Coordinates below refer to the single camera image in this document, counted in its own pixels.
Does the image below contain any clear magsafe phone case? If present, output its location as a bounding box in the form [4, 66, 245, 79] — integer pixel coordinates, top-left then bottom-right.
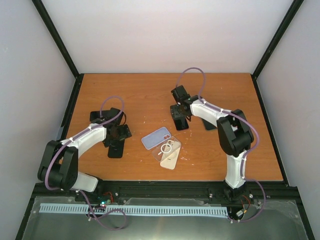
[151, 137, 182, 163]

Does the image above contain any lilac phone case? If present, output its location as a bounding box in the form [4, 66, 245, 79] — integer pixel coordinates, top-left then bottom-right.
[141, 127, 172, 150]

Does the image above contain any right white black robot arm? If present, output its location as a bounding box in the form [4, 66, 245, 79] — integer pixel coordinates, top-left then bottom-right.
[170, 85, 254, 202]

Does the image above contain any left black frame post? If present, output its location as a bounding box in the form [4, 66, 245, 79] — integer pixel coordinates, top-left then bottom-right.
[32, 0, 80, 79]

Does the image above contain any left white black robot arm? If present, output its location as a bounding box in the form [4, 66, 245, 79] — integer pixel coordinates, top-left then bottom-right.
[37, 107, 132, 202]

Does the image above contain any black aluminium frame rail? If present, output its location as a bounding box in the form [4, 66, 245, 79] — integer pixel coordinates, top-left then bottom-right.
[32, 180, 300, 204]

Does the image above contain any left black side rail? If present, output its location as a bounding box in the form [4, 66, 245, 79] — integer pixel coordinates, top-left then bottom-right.
[56, 73, 84, 141]

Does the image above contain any black frame post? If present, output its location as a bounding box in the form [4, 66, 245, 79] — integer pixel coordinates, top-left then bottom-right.
[32, 0, 80, 79]
[251, 0, 304, 81]

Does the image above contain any light blue cable duct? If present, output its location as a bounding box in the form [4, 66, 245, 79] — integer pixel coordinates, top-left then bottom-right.
[38, 203, 228, 218]

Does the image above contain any black phone case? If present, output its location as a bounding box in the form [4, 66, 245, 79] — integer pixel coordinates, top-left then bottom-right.
[107, 140, 125, 159]

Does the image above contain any black phone right side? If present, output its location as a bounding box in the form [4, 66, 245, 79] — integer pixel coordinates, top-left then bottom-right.
[202, 119, 217, 131]

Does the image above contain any dark phone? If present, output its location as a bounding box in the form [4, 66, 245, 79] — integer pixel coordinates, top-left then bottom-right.
[89, 111, 101, 123]

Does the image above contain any right black side rail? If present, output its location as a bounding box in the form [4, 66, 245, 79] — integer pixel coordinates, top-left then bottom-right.
[250, 74, 289, 186]

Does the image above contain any cream white phone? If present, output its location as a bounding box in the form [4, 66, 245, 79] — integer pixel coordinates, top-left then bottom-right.
[160, 140, 181, 170]

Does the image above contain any right black frame post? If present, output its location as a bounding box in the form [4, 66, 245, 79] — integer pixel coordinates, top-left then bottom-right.
[251, 0, 304, 81]

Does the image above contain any right wired connector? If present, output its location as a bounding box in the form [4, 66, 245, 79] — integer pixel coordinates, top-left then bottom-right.
[236, 195, 251, 219]

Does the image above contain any left green controller board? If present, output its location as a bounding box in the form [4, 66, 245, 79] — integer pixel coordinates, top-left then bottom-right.
[98, 194, 114, 207]

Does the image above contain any black screen phone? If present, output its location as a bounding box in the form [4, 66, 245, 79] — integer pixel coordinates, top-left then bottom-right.
[174, 118, 189, 131]

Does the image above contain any black side rail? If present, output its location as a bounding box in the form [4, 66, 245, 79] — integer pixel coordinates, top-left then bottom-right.
[250, 74, 289, 186]
[56, 73, 84, 141]

